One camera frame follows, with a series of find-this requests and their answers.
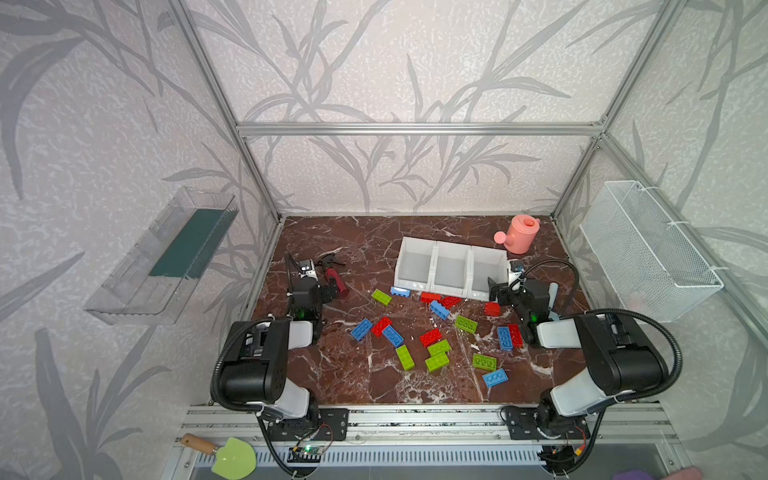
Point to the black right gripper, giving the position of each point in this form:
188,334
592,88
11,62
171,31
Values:
510,288

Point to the blue lego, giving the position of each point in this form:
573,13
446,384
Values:
361,329
400,292
439,310
393,336
505,338
495,378

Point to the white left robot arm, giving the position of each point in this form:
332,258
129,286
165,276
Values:
251,373

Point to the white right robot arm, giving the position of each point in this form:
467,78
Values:
628,356

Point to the small red lego right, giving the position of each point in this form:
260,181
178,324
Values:
492,309

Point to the red lego by bin right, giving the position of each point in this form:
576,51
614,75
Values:
449,302

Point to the red lego by bin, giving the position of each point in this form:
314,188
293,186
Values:
427,297
449,302

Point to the white three-compartment bin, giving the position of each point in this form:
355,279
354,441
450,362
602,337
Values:
451,269

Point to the light blue trowel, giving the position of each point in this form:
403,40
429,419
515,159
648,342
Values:
553,289

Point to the pink watering can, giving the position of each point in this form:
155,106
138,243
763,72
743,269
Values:
519,236

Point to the red lego by bin left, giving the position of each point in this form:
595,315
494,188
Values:
427,297

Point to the red lego left centre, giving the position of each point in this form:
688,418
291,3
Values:
380,326

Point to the green lego long left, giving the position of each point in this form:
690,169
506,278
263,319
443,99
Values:
405,358

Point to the left controller board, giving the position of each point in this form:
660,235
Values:
308,453

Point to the controller board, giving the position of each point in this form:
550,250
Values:
308,453
564,457

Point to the right controller board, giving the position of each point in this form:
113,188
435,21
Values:
564,457

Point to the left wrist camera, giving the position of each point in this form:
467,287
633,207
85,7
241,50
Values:
307,269

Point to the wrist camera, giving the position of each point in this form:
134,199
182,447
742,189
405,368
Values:
307,269
516,270

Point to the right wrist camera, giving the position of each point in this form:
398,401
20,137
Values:
516,270

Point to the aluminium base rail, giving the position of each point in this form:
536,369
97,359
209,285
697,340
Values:
482,424

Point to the clear wall shelf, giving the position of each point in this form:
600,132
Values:
155,280

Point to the white wire mesh basket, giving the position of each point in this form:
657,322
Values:
649,261

